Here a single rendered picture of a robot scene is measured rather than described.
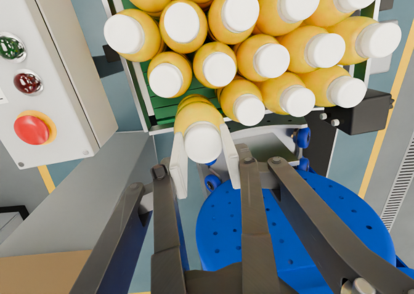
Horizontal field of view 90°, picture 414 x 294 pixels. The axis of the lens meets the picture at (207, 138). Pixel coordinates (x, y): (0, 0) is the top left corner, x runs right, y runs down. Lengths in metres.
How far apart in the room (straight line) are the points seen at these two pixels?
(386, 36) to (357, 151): 1.66
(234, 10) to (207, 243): 0.31
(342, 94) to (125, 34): 0.28
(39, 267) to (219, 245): 0.41
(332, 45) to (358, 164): 1.77
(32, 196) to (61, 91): 1.85
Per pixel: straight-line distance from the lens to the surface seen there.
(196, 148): 0.21
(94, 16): 1.45
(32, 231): 0.90
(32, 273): 0.62
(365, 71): 0.47
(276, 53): 0.28
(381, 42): 0.35
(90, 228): 0.80
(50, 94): 0.29
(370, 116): 0.48
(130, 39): 0.27
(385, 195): 2.43
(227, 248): 0.34
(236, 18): 0.27
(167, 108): 0.46
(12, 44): 0.29
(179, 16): 0.26
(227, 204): 0.40
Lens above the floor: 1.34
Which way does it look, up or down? 66 degrees down
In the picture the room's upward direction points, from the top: 171 degrees clockwise
